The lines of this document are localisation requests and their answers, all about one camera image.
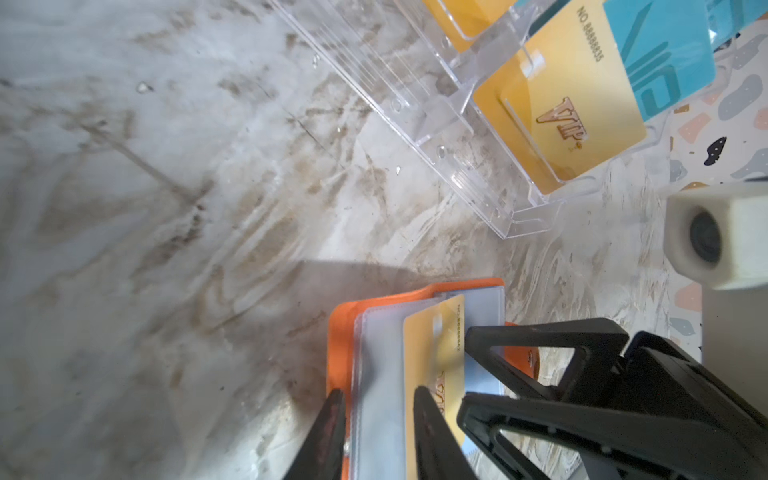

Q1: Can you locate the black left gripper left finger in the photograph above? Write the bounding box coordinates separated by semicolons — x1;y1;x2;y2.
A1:
283;389;346;480

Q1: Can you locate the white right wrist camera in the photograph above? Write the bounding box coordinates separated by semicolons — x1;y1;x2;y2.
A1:
664;178;767;413

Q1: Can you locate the clear acrylic card display stand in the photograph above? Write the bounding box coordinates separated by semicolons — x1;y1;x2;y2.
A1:
263;0;721;240

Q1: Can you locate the orange card holder wallet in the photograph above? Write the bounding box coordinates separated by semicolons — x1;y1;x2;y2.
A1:
327;278;507;479

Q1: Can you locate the teal VIP card right lower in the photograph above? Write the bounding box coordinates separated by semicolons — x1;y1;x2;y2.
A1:
603;0;716;121

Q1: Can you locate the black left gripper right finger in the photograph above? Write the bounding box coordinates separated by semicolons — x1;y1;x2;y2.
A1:
413;386;476;480

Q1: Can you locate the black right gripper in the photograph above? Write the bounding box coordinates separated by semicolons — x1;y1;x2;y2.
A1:
457;318;767;479

